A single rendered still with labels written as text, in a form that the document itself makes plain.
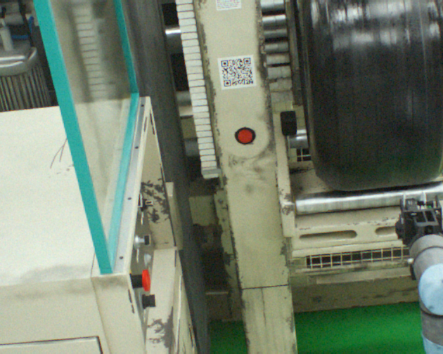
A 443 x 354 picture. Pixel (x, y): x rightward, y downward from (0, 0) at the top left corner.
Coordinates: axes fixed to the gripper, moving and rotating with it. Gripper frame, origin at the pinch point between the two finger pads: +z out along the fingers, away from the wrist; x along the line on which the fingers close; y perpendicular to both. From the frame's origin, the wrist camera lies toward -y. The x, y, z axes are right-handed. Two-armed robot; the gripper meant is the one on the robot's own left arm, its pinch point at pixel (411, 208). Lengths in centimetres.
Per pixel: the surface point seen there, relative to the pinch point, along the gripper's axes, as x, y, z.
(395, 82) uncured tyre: 1.9, 26.3, 2.4
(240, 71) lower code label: 31.8, 24.5, 22.0
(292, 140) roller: 22, -4, 46
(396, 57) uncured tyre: 1.4, 30.9, 3.5
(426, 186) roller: -6.2, -5.9, 19.5
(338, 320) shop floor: 12, -90, 89
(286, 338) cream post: 28, -53, 32
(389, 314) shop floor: -5, -90, 90
